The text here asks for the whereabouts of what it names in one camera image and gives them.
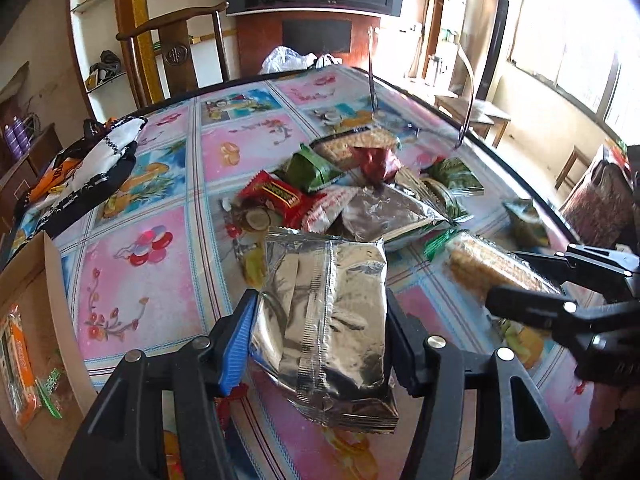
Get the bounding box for green wrapped snack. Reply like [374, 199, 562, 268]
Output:
[274, 144, 344, 193]

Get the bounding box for wooden chair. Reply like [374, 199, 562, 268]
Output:
[116, 1, 230, 110]

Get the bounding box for orange-sealed cracker pack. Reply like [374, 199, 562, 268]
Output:
[1, 304, 41, 429]

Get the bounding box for white plastic bag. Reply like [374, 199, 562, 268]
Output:
[259, 46, 343, 75]

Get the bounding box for dark red snack packet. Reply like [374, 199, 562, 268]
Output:
[349, 146, 402, 185]

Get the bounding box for white red snack packet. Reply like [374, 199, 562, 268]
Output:
[300, 184, 359, 234]

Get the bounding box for yellow green pea snack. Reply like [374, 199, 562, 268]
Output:
[394, 167, 472, 223]

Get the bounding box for far cracker pack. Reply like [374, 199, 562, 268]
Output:
[310, 126, 400, 170]

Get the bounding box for green-sealed cracker pack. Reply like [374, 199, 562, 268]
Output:
[423, 229, 562, 302]

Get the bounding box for cardboard box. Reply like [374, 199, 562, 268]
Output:
[1, 233, 96, 479]

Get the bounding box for purple bottle left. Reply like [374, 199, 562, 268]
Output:
[3, 125, 23, 160]

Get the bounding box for small red packet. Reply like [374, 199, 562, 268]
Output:
[215, 382, 248, 431]

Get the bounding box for wooden side cabinet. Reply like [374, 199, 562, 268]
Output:
[1, 122, 62, 235]

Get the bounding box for green pea snack right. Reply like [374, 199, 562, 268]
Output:
[502, 198, 550, 249]

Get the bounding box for small wooden stool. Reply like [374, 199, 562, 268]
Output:
[434, 94, 512, 149]

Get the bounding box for shoes on shelf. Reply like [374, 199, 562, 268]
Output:
[85, 50, 122, 91]

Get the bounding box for green seaweed snack packet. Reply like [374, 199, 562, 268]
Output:
[422, 157, 484, 196]

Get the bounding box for eyeglasses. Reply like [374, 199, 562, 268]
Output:
[367, 26, 476, 150]

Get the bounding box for floral plastic tablecloth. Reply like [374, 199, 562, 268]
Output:
[8, 64, 601, 480]

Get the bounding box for purple bottle right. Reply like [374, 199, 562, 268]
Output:
[13, 117, 30, 154]

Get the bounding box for black white orange bag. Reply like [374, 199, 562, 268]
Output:
[14, 115, 148, 245]

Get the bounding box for white wall shelf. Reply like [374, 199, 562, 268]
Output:
[70, 0, 136, 122]

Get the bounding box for purple bottle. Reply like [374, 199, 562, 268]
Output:
[3, 125, 23, 160]
[13, 117, 30, 154]

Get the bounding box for red candy bar packet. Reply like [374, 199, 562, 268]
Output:
[238, 170, 314, 229]

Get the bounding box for silver foil snack bag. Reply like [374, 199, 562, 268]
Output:
[250, 228, 399, 434]

